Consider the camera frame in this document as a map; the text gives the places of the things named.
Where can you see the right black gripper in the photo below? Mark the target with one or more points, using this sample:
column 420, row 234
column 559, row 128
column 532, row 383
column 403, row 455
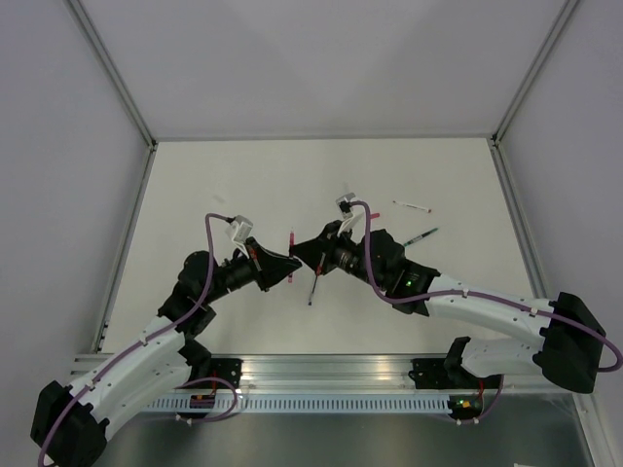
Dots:
column 318, row 252

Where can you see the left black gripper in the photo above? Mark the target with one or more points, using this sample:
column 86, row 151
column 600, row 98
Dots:
column 269, row 268

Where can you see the blue gel pen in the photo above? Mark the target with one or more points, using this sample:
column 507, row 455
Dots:
column 313, row 289

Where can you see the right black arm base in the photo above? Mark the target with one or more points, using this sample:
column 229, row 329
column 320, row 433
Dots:
column 430, row 373

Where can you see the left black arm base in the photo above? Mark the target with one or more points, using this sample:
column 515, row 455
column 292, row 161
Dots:
column 229, row 369

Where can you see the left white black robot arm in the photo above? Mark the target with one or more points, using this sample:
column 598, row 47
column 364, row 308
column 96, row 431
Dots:
column 74, row 423

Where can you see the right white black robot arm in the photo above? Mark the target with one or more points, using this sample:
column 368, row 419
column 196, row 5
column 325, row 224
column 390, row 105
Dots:
column 560, row 340

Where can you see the green pen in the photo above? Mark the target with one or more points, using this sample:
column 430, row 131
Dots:
column 419, row 237

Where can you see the white red-tipped marker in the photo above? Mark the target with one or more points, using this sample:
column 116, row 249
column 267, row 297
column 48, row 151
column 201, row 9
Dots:
column 412, row 206

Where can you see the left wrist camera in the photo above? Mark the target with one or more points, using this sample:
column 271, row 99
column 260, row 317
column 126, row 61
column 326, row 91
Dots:
column 239, row 230

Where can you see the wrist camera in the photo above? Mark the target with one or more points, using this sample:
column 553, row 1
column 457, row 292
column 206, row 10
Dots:
column 239, row 230
column 350, row 217

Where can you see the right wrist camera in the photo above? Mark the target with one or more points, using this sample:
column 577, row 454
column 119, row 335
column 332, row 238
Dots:
column 350, row 217

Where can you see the aluminium mounting rail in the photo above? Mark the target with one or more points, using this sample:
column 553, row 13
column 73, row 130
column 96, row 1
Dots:
column 317, row 373

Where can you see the white slotted cable duct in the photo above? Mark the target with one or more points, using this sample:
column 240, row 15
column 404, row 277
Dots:
column 301, row 403

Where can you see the right aluminium frame post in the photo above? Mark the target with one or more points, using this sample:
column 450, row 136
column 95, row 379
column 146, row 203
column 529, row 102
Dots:
column 538, row 63

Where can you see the aluminium frame post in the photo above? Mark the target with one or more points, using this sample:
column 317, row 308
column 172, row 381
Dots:
column 85, row 23
column 538, row 63

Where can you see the left aluminium frame post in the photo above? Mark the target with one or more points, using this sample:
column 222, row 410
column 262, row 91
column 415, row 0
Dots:
column 85, row 23

